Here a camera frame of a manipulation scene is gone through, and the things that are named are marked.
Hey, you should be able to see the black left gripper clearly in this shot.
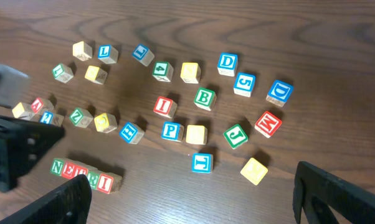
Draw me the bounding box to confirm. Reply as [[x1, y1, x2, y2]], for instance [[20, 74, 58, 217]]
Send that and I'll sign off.
[[0, 115, 65, 192]]

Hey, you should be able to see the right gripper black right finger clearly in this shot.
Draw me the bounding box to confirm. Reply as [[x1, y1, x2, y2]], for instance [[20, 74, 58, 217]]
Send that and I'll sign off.
[[292, 161, 375, 223]]

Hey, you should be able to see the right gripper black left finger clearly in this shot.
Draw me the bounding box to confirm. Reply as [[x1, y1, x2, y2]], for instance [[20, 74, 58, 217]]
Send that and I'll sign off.
[[0, 174, 92, 224]]

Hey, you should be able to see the red E letter block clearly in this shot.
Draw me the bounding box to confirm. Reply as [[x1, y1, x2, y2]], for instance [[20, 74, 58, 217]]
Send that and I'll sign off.
[[61, 161, 75, 179]]

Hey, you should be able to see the green R letter block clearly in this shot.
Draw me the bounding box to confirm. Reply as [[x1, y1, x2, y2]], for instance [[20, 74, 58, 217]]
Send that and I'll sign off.
[[87, 170, 100, 190]]

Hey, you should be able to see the red i block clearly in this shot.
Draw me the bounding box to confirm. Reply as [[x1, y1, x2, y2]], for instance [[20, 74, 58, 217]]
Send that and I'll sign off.
[[97, 172, 122, 194], [153, 96, 178, 118]]

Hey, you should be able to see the green N letter block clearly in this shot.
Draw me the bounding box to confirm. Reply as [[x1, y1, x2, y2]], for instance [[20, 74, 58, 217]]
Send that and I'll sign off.
[[50, 158, 65, 176]]

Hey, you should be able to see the blue P letter block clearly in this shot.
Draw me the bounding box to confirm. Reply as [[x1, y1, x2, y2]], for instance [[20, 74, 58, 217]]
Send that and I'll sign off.
[[161, 121, 184, 142]]

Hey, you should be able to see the red U letter block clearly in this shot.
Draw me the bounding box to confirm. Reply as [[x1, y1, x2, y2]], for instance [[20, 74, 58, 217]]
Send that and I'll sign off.
[[73, 166, 88, 177]]

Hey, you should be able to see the blue 2 number block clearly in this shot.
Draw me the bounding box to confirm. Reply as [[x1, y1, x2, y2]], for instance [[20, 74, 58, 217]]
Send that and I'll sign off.
[[39, 111, 64, 127]]

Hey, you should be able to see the red A letter block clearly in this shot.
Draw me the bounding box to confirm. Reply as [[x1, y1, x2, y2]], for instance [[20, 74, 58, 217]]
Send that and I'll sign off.
[[31, 97, 54, 115]]

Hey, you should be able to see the yellow K letter block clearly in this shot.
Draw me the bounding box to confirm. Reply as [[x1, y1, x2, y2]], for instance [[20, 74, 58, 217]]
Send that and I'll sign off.
[[240, 157, 268, 185]]

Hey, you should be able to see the green Z letter block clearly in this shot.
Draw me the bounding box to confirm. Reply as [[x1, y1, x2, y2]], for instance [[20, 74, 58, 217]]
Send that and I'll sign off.
[[69, 108, 93, 128]]

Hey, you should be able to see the red M letter block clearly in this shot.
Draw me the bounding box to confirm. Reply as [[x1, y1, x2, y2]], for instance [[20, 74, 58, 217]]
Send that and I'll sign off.
[[254, 111, 282, 138]]

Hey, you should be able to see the green L letter block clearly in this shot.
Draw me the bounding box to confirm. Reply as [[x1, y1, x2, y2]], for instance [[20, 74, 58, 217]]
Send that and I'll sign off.
[[52, 63, 74, 83]]

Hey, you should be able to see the yellow block beside Z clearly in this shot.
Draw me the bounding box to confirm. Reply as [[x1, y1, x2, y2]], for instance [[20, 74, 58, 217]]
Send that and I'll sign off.
[[94, 113, 118, 133]]

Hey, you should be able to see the blue H letter block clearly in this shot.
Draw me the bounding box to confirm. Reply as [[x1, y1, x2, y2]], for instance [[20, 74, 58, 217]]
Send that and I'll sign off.
[[119, 122, 145, 144]]

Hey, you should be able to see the green J letter block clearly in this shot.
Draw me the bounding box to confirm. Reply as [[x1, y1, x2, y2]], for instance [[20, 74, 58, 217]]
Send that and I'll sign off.
[[223, 124, 249, 149]]

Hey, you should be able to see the blue D block right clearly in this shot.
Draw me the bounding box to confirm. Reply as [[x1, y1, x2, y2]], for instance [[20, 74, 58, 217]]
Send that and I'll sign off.
[[266, 80, 293, 107]]

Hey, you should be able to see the blue d block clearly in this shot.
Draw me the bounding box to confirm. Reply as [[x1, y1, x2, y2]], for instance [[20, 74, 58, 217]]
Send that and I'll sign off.
[[217, 52, 238, 77], [266, 80, 293, 107]]

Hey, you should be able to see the yellow S letter block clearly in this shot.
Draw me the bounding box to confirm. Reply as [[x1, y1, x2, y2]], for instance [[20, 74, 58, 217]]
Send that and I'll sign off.
[[84, 65, 108, 85]]

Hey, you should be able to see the blue T letter block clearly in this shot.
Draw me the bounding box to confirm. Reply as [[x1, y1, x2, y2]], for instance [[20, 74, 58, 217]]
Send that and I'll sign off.
[[191, 153, 213, 174]]

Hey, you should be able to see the blue L block upright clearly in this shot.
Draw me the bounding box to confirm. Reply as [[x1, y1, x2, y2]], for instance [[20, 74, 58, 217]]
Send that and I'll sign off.
[[98, 45, 118, 64]]

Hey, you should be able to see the blue 5 number block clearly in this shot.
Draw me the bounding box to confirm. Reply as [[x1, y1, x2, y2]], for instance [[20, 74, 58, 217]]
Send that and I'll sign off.
[[234, 72, 256, 97]]

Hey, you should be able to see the yellow block beside P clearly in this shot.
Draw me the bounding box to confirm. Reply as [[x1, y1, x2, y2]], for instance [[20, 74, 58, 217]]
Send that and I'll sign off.
[[186, 125, 207, 145]]

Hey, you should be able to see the green B letter block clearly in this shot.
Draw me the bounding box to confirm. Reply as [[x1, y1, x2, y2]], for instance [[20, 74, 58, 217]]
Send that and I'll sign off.
[[194, 87, 217, 111]]

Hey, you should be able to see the blue D block upper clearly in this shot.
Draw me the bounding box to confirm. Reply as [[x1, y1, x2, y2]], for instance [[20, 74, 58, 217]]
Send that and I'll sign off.
[[217, 52, 238, 77]]

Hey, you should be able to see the blue L block tilted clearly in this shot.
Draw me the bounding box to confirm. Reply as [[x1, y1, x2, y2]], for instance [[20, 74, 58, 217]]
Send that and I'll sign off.
[[132, 44, 154, 67]]

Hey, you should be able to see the green 4 number block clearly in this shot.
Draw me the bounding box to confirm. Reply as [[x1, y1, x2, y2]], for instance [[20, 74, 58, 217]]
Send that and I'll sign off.
[[152, 61, 174, 82]]

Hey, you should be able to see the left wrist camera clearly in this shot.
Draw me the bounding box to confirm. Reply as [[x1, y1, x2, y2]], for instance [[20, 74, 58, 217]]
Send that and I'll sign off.
[[0, 64, 30, 108]]

